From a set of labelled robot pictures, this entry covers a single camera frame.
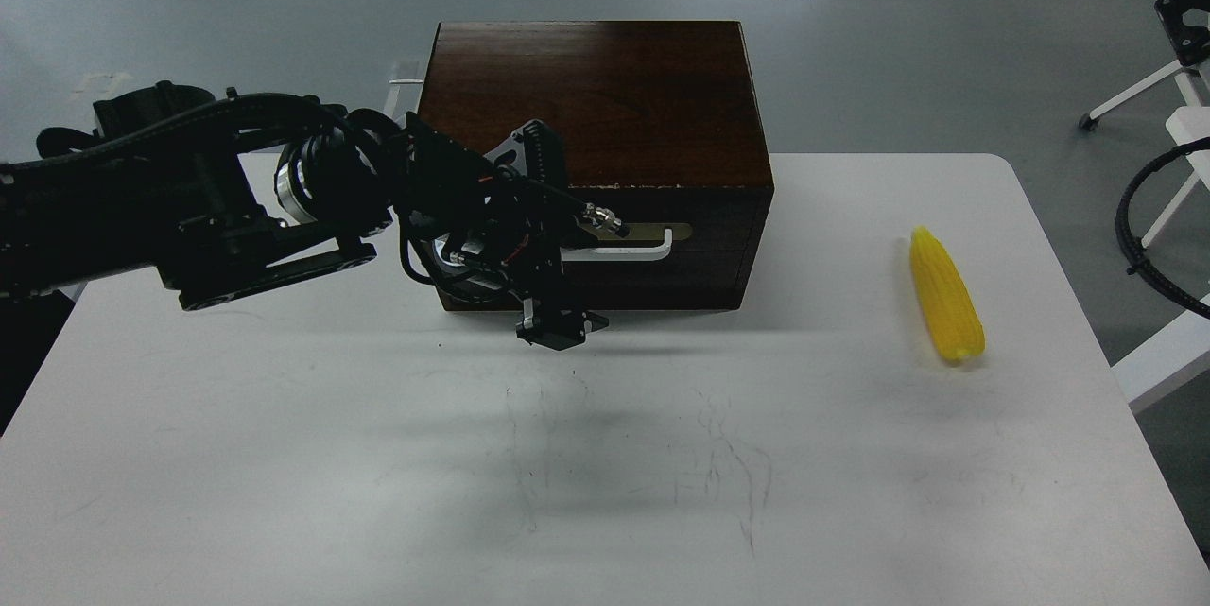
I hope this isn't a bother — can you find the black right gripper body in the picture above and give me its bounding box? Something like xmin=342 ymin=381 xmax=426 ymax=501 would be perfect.
xmin=1154 ymin=0 xmax=1210 ymax=68

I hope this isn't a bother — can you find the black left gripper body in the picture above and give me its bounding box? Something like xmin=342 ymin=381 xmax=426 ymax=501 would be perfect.
xmin=403 ymin=112 xmax=630 ymax=304

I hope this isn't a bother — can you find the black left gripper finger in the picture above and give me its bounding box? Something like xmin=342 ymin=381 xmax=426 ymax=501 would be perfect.
xmin=515 ymin=295 xmax=610 ymax=351

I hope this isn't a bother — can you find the wooden drawer with white handle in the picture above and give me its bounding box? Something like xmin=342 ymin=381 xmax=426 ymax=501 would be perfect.
xmin=440 ymin=217 xmax=751 ymax=312

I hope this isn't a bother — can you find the yellow corn cob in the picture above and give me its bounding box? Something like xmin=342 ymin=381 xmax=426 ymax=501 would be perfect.
xmin=908 ymin=224 xmax=986 ymax=362

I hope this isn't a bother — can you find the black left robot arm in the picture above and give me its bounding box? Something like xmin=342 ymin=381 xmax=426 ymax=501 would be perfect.
xmin=1 ymin=81 xmax=630 ymax=350

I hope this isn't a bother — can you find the dark wooden drawer cabinet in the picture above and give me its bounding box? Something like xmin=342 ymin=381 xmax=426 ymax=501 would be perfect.
xmin=417 ymin=21 xmax=774 ymax=310

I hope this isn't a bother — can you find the white rolling chair base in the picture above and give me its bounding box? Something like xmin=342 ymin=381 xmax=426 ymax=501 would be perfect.
xmin=1079 ymin=58 xmax=1210 ymax=252

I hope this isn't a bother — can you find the black corrugated cable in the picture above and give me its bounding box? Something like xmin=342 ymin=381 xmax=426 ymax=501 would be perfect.
xmin=1114 ymin=137 xmax=1210 ymax=321

